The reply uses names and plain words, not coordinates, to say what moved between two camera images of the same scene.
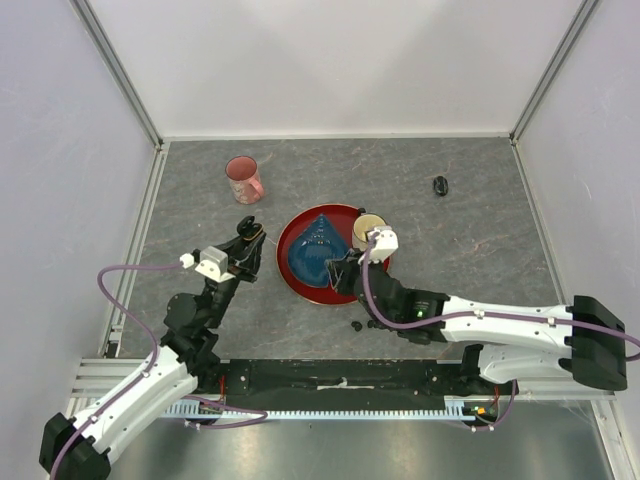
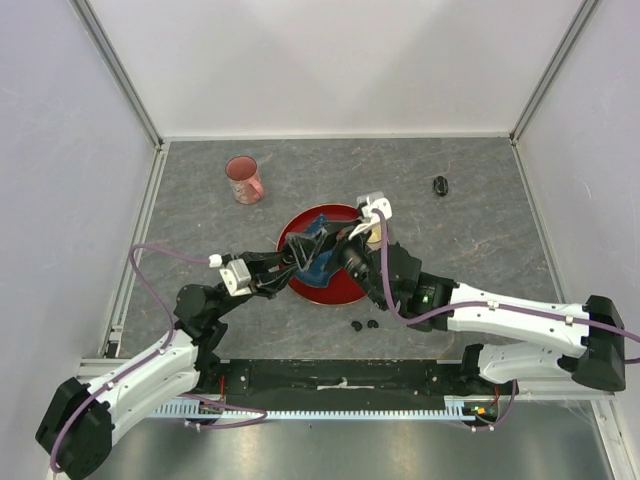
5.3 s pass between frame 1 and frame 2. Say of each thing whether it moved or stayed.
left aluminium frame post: stayed
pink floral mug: stayed
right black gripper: moved
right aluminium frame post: stayed
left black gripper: moved
